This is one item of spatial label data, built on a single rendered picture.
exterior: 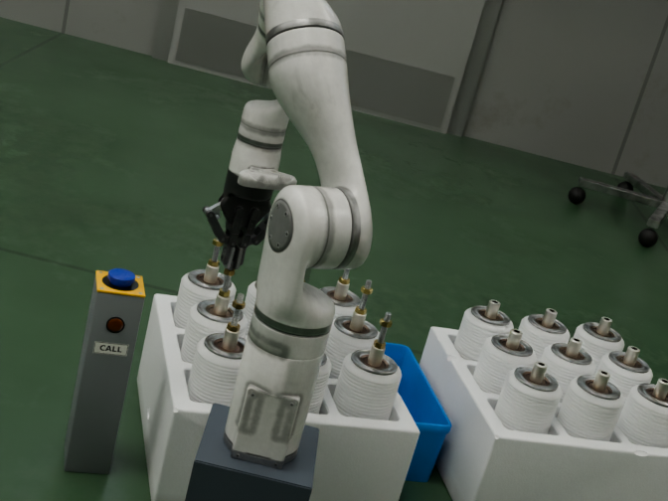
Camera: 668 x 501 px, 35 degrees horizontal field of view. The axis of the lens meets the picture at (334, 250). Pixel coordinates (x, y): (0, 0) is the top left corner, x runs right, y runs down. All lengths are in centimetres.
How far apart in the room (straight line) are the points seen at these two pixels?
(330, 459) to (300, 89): 67
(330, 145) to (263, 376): 27
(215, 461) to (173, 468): 38
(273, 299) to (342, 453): 54
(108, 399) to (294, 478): 48
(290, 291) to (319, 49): 28
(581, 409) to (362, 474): 39
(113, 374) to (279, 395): 46
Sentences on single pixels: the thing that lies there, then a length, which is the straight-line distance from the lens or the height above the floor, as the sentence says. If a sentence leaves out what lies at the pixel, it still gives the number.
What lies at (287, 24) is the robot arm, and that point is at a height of 78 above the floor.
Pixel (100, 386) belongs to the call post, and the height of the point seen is 16.
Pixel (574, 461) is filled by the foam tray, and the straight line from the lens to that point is 182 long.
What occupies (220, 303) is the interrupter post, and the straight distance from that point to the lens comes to 169.
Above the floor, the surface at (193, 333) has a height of 22.
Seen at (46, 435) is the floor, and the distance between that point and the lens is 179.
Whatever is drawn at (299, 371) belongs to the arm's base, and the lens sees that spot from 120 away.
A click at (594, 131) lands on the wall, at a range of 460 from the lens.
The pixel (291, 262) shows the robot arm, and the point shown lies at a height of 56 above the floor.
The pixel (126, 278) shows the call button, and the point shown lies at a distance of 157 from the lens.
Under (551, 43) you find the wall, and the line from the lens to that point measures 450.
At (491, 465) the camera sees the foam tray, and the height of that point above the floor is 12.
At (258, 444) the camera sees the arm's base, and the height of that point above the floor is 33.
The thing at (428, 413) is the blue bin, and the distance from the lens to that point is 194.
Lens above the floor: 97
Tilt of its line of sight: 20 degrees down
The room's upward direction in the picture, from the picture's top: 15 degrees clockwise
